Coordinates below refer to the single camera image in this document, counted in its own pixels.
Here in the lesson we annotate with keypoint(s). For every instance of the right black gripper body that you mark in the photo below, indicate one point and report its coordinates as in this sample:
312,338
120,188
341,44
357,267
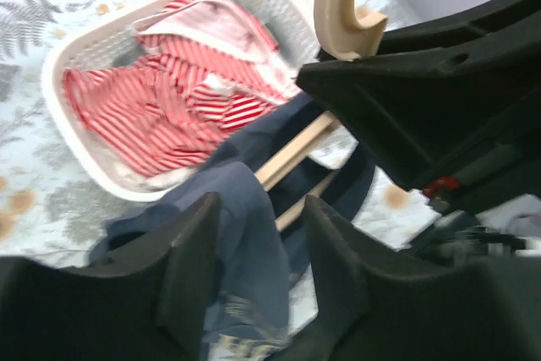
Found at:
498,33

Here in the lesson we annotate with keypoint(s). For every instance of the blue tank top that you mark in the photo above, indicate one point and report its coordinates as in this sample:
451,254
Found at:
256,265

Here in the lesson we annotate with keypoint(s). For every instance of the red striped white garment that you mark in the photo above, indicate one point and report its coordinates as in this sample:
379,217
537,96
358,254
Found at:
208,68

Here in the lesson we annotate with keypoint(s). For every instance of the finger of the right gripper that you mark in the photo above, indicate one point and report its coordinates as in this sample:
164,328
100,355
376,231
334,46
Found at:
438,130

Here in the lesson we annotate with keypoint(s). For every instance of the beige wooden hanger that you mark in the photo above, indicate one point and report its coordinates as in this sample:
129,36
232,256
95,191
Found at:
346,33

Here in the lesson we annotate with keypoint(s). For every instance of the white oval laundry basket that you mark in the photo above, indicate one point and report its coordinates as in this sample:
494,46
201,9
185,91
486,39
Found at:
291,22

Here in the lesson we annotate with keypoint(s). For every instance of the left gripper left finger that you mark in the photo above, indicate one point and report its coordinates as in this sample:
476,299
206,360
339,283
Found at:
144,301

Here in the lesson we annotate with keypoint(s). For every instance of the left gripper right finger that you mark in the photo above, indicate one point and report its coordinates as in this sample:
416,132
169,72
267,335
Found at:
378,304

